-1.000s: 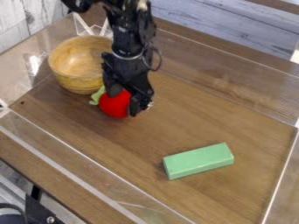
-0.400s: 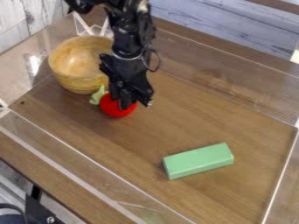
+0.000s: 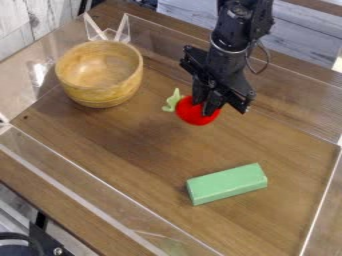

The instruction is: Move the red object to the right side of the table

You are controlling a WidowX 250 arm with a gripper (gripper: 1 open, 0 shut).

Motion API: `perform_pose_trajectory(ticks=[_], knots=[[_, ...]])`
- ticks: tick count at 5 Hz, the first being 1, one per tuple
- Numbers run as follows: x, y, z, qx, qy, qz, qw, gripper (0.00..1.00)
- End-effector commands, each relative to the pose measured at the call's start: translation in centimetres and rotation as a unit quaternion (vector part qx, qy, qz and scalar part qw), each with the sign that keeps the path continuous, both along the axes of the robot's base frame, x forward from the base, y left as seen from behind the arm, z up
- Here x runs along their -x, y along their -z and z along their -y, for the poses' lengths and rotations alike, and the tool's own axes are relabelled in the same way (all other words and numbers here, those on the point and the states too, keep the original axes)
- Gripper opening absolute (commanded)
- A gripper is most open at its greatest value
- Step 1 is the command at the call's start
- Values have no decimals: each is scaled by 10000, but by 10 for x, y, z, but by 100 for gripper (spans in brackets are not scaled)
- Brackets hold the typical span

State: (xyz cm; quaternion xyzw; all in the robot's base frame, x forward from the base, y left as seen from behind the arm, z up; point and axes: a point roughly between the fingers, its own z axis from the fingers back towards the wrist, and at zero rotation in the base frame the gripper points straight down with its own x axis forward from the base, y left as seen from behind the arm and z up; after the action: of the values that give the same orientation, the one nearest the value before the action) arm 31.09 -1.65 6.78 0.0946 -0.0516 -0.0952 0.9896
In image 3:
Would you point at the green rectangular block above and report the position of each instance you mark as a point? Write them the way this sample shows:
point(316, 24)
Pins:
point(226, 183)

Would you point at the wooden bowl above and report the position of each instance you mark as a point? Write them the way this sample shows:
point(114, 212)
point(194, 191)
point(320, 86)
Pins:
point(101, 73)

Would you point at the red plush strawberry toy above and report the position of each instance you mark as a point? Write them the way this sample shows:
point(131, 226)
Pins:
point(179, 104)

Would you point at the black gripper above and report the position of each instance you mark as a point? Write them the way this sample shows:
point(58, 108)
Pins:
point(218, 78)

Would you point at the clear acrylic tray wall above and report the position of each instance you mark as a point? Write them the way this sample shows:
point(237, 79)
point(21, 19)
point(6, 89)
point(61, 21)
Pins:
point(106, 170)

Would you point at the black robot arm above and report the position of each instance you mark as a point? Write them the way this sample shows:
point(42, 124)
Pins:
point(245, 21)

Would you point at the black metal clamp bracket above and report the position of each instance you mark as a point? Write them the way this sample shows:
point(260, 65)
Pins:
point(37, 243)

